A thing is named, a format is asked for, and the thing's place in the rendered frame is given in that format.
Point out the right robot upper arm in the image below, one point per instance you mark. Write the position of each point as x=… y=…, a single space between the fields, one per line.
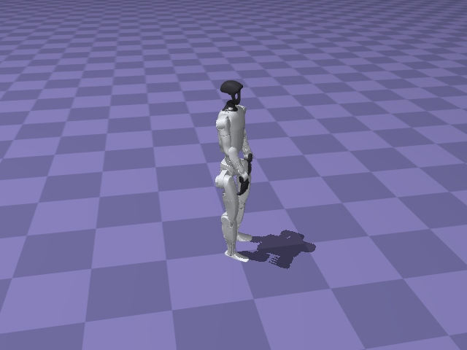
x=223 y=124

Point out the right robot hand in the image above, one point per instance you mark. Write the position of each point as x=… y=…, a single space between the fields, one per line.
x=244 y=186

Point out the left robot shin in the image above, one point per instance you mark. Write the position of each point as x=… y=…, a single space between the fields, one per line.
x=240 y=216

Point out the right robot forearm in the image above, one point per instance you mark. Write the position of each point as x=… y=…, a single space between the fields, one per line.
x=235 y=162

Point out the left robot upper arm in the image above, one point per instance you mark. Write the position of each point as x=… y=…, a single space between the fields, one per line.
x=244 y=108

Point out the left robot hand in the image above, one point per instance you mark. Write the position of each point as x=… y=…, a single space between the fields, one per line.
x=249 y=159

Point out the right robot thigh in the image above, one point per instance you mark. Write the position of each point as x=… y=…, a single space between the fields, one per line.
x=230 y=197

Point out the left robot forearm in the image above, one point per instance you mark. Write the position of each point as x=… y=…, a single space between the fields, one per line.
x=246 y=148

